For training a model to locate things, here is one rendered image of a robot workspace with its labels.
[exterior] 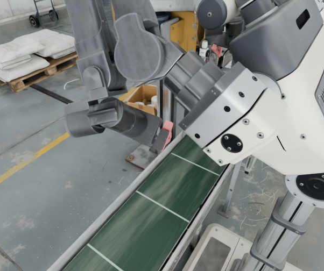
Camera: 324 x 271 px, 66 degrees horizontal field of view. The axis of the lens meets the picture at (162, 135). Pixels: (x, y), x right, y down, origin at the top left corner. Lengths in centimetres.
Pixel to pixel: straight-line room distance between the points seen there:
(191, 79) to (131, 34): 11
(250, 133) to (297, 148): 21
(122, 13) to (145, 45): 7
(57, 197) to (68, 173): 25
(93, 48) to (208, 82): 20
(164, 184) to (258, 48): 130
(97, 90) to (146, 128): 15
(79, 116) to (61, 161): 204
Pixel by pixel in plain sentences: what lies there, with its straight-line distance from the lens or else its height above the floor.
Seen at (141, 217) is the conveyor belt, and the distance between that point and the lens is 154.
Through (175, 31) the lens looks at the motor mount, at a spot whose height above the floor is 126.
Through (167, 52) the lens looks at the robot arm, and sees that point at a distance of 40.
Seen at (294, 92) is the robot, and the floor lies 146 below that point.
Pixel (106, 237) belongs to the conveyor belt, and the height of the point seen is 38.
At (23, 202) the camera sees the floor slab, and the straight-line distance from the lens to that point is 232.
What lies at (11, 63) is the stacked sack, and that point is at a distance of 385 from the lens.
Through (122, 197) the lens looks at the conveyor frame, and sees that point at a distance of 160.
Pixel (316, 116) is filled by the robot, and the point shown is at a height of 142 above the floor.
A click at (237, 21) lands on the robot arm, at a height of 145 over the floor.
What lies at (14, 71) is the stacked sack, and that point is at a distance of 380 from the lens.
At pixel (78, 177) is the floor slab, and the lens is 232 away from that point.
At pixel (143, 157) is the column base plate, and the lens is 235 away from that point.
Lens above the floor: 169
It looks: 40 degrees down
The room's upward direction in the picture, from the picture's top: straight up
